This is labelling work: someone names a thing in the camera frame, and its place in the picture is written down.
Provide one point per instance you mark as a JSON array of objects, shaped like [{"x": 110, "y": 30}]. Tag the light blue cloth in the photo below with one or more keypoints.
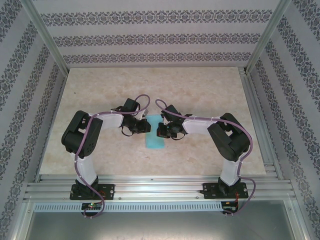
[{"x": 155, "y": 142}]

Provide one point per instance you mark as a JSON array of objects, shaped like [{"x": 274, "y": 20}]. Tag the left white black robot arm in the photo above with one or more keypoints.
[{"x": 86, "y": 170}]

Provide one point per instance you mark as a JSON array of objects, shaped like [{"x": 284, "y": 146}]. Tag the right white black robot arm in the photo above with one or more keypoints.
[{"x": 231, "y": 172}]

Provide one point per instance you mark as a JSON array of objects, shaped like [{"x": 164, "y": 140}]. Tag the grey metal sheet panel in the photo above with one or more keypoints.
[{"x": 160, "y": 227}]

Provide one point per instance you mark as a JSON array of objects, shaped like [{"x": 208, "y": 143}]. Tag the small circuit board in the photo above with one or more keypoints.
[
  {"x": 230, "y": 205},
  {"x": 91, "y": 206}
]

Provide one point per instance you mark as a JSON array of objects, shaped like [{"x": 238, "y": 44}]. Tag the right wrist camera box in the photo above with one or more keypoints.
[{"x": 163, "y": 119}]

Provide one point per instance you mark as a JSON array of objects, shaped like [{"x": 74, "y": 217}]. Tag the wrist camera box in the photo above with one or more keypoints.
[
  {"x": 163, "y": 119},
  {"x": 144, "y": 114}
]

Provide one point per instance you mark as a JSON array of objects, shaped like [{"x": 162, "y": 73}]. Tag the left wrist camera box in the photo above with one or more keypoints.
[{"x": 144, "y": 114}]

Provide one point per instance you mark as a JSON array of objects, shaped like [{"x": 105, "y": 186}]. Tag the aluminium mounting rail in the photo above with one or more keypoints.
[{"x": 160, "y": 187}]

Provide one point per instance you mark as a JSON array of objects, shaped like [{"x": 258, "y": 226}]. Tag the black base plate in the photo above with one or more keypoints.
[
  {"x": 110, "y": 190},
  {"x": 208, "y": 191}
]

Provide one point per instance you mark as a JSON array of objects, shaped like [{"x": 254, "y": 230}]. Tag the aluminium side rail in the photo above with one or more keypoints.
[
  {"x": 253, "y": 100},
  {"x": 55, "y": 110}
]

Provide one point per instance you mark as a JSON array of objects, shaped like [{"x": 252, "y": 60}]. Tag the aluminium frame post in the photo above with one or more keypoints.
[
  {"x": 47, "y": 37},
  {"x": 266, "y": 37}
]

